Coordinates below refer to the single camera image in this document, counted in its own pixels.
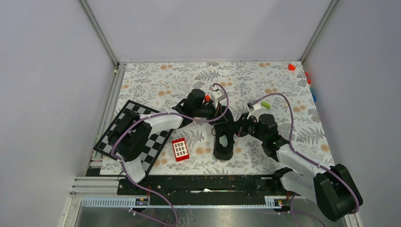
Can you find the black white chessboard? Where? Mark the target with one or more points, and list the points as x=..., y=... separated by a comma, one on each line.
x=148, y=149

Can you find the green rectangular block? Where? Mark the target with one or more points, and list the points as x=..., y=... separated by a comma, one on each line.
x=265, y=105

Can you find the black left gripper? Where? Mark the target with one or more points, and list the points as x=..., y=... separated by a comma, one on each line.
x=214, y=111

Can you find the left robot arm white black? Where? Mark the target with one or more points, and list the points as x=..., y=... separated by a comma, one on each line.
x=192, y=108

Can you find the floral patterned table mat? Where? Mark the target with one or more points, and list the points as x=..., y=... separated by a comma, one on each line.
x=162, y=85

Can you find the red triangular block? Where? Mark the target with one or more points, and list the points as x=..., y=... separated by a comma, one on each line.
x=291, y=67

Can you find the black shoelace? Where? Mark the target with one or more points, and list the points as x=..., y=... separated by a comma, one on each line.
x=225, y=132

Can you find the black sneaker shoe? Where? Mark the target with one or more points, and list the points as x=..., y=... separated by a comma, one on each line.
x=222, y=153

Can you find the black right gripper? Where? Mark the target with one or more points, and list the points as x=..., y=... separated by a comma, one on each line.
x=244, y=119

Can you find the red toy calculator block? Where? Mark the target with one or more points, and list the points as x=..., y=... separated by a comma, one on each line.
x=180, y=149

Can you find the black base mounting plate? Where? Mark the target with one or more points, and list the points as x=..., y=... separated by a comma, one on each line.
x=207, y=190

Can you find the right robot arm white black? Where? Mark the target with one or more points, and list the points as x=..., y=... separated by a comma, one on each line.
x=331, y=187

